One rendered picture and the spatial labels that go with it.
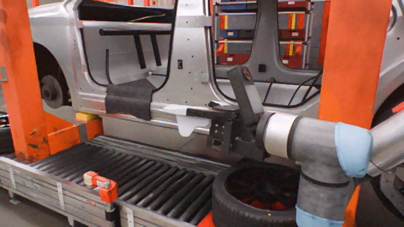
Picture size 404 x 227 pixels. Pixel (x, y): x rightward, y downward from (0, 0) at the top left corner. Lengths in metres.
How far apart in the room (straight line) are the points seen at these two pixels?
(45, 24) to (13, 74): 0.72
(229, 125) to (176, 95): 1.37
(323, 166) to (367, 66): 0.58
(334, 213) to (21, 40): 1.97
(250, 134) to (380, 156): 0.22
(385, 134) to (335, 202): 0.15
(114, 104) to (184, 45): 0.75
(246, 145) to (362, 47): 0.58
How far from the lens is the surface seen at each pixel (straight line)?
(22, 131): 2.20
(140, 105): 2.03
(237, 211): 1.54
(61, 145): 2.36
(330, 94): 1.01
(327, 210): 0.50
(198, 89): 1.77
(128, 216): 1.82
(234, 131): 0.52
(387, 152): 0.57
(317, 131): 0.46
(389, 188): 1.45
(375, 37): 0.99
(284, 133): 0.46
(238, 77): 0.51
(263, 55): 3.38
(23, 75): 2.14
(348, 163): 0.45
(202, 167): 2.37
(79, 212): 2.19
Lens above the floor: 1.39
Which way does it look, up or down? 16 degrees down
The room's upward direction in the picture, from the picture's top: straight up
